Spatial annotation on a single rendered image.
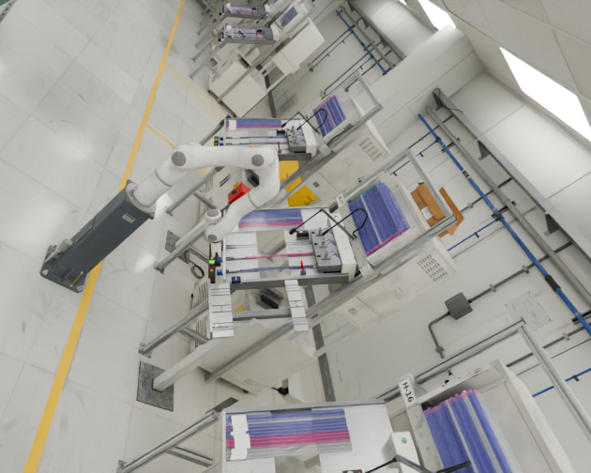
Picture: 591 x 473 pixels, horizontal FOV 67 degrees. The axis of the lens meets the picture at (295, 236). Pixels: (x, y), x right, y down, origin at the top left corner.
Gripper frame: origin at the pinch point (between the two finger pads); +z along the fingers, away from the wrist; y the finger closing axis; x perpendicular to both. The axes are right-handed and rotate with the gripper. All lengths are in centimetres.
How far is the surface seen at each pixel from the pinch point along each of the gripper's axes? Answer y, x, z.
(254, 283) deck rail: 9.9, 19.6, 11.0
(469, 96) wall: -282, 279, 23
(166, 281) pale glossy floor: -54, -43, 66
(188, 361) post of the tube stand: 34, -20, 45
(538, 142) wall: -154, 287, 16
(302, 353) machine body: 10, 49, 79
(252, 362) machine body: 10, 16, 85
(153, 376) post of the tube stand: 27, -42, 65
